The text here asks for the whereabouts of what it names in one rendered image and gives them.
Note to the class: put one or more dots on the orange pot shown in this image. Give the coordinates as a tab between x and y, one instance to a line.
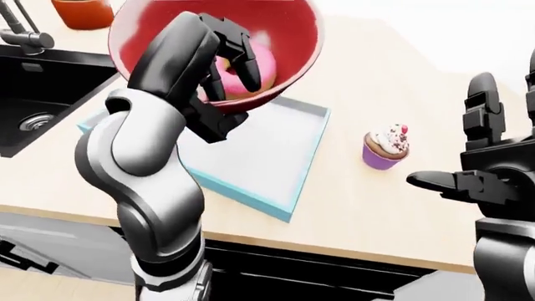
83	12

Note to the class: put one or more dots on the dark metal faucet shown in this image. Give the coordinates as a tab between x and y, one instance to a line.
23	31

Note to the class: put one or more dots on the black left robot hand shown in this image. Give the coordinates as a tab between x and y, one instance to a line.
179	59

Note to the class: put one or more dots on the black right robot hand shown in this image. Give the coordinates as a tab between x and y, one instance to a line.
497	163

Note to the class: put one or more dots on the pink frosted donut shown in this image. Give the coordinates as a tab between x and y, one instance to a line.
267	66

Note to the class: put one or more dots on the black kitchen sink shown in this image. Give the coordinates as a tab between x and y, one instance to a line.
42	97

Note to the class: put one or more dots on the cupcake with purple wrapper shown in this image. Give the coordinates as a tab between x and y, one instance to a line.
386	147

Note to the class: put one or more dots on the light blue tray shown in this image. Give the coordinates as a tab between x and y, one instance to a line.
259	150

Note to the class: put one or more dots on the black cabinet front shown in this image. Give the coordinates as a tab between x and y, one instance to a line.
301	269

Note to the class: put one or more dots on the red bowl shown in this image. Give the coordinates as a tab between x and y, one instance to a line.
288	40

